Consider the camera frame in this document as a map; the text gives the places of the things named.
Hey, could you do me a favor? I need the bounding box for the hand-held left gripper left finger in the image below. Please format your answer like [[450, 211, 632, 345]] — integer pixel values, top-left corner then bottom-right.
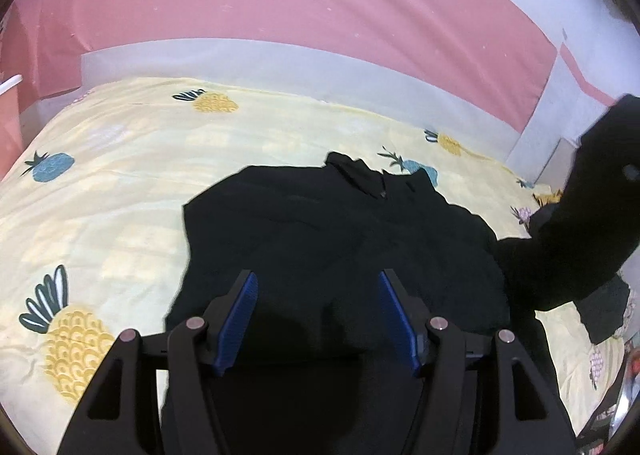
[[55, 269, 260, 455]]

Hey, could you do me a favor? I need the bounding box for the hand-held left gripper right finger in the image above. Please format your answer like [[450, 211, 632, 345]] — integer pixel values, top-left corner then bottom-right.
[[377, 269, 576, 455]]

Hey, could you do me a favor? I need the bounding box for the black jacket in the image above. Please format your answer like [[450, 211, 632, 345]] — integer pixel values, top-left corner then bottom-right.
[[161, 94, 640, 455]]

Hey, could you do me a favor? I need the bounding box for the yellow pineapple print bedsheet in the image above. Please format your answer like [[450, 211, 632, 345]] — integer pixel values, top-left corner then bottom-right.
[[0, 76, 638, 441]]

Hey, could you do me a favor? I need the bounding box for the dark green cloth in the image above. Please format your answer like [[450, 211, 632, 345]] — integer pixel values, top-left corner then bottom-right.
[[574, 276, 632, 346]]

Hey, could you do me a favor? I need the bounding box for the white bedside cabinet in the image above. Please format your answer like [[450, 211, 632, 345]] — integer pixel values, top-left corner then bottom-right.
[[536, 136, 577, 187]]

